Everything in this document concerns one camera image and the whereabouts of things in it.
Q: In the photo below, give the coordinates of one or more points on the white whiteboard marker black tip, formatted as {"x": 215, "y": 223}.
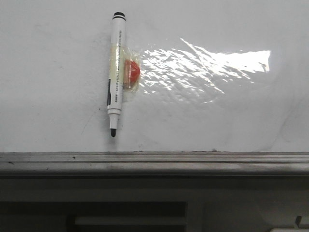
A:
{"x": 115, "y": 86}

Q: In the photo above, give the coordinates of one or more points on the red round magnet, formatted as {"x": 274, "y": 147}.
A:
{"x": 132, "y": 74}

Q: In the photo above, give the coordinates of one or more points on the clear adhesive tape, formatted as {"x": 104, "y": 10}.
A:
{"x": 131, "y": 56}

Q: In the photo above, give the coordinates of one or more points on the white whiteboard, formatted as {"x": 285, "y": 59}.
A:
{"x": 216, "y": 75}

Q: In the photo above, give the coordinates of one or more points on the aluminium whiteboard tray rail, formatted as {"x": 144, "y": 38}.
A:
{"x": 138, "y": 163}

